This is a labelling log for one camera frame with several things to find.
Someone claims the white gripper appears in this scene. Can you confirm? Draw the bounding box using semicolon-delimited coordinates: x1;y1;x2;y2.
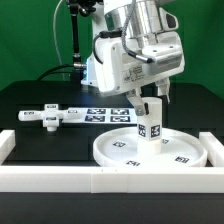
95;32;185;116

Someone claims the white round table top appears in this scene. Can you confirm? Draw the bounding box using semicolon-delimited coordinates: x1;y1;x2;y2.
93;127;207;168

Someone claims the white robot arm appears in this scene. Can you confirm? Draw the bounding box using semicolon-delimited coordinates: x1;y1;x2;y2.
83;0;185;116

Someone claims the white fiducial marker sheet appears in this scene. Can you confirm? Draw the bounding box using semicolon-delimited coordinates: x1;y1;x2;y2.
63;108;137;124

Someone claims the white right fence block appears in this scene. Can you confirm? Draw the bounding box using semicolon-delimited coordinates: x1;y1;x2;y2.
199;132;224;167

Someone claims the white fence block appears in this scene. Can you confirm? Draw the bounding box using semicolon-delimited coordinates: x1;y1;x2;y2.
199;132;224;167
0;130;16;165

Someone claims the white cross-shaped table base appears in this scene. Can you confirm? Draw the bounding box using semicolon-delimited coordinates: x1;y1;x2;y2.
18;104;82;132

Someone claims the white left fence block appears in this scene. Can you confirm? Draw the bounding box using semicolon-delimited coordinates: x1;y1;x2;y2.
0;130;16;165

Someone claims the black cable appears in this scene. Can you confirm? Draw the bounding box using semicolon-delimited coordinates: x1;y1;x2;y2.
35;64;83;82

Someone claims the black camera pole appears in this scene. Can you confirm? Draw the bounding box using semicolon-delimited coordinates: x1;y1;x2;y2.
66;0;96;65

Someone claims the grey cable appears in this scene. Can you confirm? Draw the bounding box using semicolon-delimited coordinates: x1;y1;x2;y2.
52;0;66;81

